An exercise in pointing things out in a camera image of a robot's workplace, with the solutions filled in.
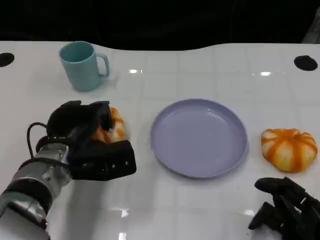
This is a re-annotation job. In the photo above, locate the orange and white bread roll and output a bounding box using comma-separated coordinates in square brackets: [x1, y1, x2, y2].
[261, 128, 318, 173]
[91, 106, 127, 144]

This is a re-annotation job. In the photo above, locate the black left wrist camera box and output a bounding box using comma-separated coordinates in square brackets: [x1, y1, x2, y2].
[67, 139, 137, 181]

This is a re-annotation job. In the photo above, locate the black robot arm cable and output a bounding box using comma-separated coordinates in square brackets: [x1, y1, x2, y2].
[26, 121, 51, 161]

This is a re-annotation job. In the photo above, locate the pale grey background object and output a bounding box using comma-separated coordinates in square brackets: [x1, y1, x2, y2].
[301, 7, 320, 45]

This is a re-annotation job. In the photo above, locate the pale green mug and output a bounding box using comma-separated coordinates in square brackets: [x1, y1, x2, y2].
[58, 41, 111, 93]

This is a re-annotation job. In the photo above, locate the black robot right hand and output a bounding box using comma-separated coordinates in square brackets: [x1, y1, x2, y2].
[247, 176, 320, 240]

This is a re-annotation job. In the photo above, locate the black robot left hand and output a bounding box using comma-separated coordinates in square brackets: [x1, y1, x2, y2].
[46, 99, 113, 151]

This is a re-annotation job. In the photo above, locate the black table cable grommet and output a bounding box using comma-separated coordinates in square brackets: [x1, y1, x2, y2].
[0, 52, 15, 68]
[293, 55, 319, 72]

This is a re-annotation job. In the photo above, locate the lilac plate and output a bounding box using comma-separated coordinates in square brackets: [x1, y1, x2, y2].
[150, 98, 250, 179]

